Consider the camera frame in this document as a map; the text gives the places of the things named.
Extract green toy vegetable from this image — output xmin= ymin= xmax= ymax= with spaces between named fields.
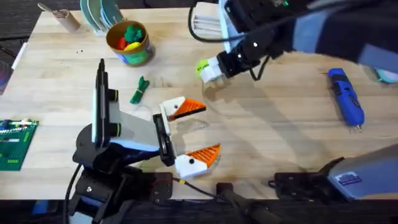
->
xmin=129 ymin=75 xmax=150 ymax=105

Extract green board with blocks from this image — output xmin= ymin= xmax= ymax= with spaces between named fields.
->
xmin=0 ymin=118 xmax=40 ymax=172

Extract white strip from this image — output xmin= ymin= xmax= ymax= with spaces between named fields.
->
xmin=11 ymin=41 xmax=29 ymax=71

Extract thin cable with yellow tag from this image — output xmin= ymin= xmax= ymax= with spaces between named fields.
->
xmin=172 ymin=176 xmax=225 ymax=200

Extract teal and white dish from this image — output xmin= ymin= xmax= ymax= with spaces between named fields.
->
xmin=374 ymin=66 xmax=398 ymax=84

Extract black cable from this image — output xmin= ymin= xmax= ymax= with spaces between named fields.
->
xmin=63 ymin=163 xmax=83 ymax=224
xmin=187 ymin=4 xmax=272 ymax=82

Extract cardboard tube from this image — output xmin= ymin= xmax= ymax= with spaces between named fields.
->
xmin=51 ymin=8 xmax=82 ymax=34

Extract black rail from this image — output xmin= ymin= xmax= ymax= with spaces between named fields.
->
xmin=0 ymin=198 xmax=398 ymax=224

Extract blue electric screwdriver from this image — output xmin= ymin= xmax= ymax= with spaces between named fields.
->
xmin=328 ymin=67 xmax=365 ymax=133

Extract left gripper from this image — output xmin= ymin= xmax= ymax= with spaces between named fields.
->
xmin=107 ymin=89 xmax=222 ymax=180

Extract green disc with holes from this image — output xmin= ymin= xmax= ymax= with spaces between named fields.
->
xmin=195 ymin=58 xmax=210 ymax=79

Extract tub of small toys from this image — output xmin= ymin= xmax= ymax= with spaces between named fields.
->
xmin=105 ymin=20 xmax=155 ymax=67

